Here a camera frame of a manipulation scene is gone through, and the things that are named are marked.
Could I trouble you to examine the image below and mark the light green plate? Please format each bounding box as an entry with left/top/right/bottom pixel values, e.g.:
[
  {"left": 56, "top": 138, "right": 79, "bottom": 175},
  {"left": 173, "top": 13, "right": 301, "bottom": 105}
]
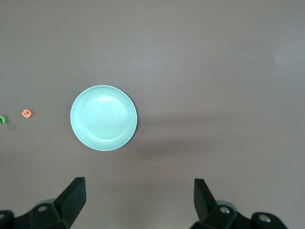
[{"left": 70, "top": 85, "right": 139, "bottom": 152}]

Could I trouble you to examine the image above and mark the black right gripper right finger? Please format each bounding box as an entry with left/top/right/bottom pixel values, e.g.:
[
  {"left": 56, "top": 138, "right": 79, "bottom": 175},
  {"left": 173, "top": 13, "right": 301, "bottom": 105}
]
[{"left": 192, "top": 178, "right": 254, "bottom": 229}]

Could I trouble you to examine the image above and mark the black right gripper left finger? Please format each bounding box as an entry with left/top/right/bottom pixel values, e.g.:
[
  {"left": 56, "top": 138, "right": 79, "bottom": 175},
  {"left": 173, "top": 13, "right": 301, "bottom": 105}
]
[{"left": 14, "top": 177, "right": 86, "bottom": 229}]

